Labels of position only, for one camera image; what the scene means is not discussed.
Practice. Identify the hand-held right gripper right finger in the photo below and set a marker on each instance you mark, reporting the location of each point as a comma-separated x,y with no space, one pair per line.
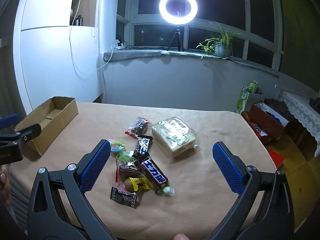
228,167

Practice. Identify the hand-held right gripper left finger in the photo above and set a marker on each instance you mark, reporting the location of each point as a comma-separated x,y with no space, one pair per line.
96,163

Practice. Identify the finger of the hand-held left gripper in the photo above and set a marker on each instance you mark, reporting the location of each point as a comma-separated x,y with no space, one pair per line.
8,122
23,135

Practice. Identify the thin red stick snack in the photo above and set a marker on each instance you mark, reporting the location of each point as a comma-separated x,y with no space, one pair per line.
116,172

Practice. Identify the brown cardboard box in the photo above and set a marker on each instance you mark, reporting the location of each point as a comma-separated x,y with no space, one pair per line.
47,122

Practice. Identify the green lid jelly cup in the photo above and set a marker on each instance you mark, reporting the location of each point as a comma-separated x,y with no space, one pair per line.
118,145

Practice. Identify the green candy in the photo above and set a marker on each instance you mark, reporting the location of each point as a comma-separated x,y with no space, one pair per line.
125,156

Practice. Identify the dark round foil snack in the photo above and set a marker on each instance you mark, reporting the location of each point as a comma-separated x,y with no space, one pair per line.
127,170

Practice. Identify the pink candy packet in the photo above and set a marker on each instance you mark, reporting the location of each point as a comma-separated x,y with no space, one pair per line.
122,188

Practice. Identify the brown round candy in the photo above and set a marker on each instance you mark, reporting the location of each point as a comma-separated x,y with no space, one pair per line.
128,184

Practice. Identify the black candy packet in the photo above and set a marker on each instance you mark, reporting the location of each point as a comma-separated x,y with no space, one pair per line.
123,198

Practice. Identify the yellow candy packet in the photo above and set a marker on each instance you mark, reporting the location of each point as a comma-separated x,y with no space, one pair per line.
141,183

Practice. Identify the small black chocolate bar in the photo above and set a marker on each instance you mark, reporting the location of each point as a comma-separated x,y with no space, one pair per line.
142,146

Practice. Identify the large black chocolate bar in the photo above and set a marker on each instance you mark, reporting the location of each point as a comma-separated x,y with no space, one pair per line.
152,173

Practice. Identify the small mint candy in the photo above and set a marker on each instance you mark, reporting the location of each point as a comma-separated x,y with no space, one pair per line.
168,191

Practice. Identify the person's left hand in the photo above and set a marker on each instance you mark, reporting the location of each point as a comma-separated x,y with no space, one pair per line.
3,182

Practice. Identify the person's right hand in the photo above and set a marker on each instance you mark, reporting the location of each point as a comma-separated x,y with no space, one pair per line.
181,237

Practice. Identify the red paper bag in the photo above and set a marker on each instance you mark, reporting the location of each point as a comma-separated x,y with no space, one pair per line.
276,157

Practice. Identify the red box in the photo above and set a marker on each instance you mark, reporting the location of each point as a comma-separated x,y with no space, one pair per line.
265,123

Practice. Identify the dark cake clear packet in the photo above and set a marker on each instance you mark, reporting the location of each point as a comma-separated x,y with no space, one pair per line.
140,126

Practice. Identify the packaged yellow sponge cake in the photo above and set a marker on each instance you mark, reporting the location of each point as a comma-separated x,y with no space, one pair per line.
172,135

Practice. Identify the green carton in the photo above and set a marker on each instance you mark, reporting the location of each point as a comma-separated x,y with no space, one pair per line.
243,97

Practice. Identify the white cabinet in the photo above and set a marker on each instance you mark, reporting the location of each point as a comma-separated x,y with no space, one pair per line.
50,62

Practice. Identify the white lace cloth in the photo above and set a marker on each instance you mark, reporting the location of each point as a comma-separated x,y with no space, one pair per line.
300,110

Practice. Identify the dark ornament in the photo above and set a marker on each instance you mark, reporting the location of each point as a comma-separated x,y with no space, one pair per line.
315,103

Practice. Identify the grey windowsill pad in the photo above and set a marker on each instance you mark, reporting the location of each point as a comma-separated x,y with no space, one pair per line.
132,55

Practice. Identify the potted spider plant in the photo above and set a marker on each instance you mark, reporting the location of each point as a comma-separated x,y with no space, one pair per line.
221,48

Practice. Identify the white power strip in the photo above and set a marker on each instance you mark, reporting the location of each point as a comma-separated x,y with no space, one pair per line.
119,46

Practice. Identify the black tripod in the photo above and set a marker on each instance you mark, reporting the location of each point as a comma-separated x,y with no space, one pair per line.
178,36

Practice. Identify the window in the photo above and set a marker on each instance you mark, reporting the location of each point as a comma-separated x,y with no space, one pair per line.
225,10

